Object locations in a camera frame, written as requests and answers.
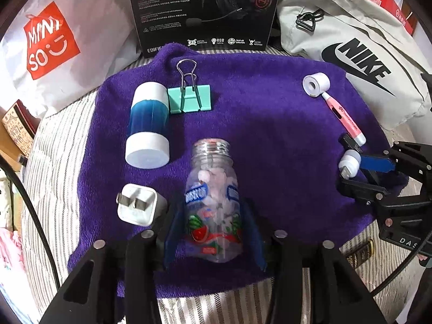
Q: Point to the white tape roll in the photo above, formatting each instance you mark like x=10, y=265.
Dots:
x=316, y=84

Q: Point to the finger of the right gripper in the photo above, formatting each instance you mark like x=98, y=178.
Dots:
x=361, y=191
x=377, y=163

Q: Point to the grey Nike bag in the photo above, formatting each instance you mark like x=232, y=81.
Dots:
x=381, y=60

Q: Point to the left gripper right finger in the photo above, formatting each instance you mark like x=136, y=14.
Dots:
x=315, y=283

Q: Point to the patterned book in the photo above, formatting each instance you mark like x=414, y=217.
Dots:
x=21, y=126

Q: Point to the black headset box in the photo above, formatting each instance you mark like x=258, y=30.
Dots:
x=203, y=24

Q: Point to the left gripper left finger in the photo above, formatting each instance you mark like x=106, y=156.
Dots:
x=118, y=278

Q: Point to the teal binder clip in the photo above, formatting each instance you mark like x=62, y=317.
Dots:
x=189, y=97

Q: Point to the white Miniso plastic bag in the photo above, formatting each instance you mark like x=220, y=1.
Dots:
x=55, y=51

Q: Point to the small red paper bag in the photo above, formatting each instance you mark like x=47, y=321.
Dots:
x=384, y=0

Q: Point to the white USB night light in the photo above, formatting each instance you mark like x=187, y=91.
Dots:
x=349, y=164

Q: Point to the purple towel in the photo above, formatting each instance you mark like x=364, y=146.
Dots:
x=284, y=144

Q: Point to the person's right hand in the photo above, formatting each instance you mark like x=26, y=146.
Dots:
x=425, y=261

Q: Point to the black lipstick tube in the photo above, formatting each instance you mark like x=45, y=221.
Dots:
x=348, y=143

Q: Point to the striped bed cover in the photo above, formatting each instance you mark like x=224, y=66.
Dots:
x=51, y=181

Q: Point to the white and blue cylinder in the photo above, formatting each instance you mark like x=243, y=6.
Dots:
x=147, y=145

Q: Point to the clear candy bottle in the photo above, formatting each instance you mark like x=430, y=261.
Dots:
x=213, y=222

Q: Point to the pink pen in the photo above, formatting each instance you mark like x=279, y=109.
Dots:
x=345, y=119

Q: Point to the white charger plug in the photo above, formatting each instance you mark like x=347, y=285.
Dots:
x=140, y=205

